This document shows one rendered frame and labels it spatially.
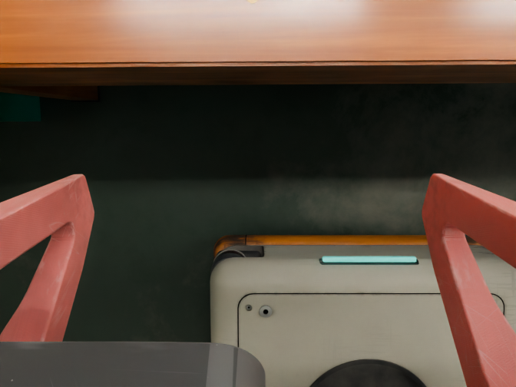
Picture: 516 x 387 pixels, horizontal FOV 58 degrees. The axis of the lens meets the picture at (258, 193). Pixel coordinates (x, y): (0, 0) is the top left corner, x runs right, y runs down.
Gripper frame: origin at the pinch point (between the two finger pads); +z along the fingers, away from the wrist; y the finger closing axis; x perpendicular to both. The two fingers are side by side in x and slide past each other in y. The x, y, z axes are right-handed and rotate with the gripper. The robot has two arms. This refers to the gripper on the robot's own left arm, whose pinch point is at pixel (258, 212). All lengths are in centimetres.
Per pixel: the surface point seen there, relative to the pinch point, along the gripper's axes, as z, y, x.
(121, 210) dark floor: 80, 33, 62
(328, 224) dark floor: 79, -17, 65
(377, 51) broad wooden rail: 24.0, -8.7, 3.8
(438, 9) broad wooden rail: 25.3, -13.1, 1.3
